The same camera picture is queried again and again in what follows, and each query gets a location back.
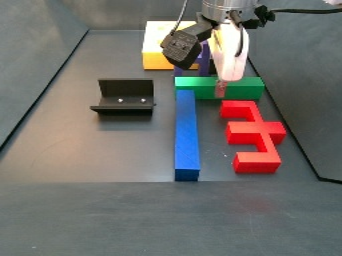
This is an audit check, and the black cable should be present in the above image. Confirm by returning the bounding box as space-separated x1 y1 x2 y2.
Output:
169 0 342 37

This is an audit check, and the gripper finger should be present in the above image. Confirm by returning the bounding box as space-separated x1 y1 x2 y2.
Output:
215 80 227 98

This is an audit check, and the silver and white gripper body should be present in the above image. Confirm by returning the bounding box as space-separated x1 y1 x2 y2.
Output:
201 0 257 82

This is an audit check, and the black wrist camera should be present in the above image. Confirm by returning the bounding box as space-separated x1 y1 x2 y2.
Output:
160 20 216 70

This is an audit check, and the black U-shaped bracket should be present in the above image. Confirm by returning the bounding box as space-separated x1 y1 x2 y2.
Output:
89 78 154 115

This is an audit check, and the red E-shaped block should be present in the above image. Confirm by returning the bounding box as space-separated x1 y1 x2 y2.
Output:
220 100 285 174

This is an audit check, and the blue bar block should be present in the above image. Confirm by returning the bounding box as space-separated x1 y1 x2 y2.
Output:
173 90 200 181

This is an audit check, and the green bar block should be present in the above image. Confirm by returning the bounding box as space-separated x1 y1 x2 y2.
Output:
173 77 264 100

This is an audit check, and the yellow slotted board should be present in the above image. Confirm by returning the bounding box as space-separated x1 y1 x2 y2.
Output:
140 20 200 71

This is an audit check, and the purple cross-shaped block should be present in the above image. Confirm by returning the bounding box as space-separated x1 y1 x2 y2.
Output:
167 40 209 77

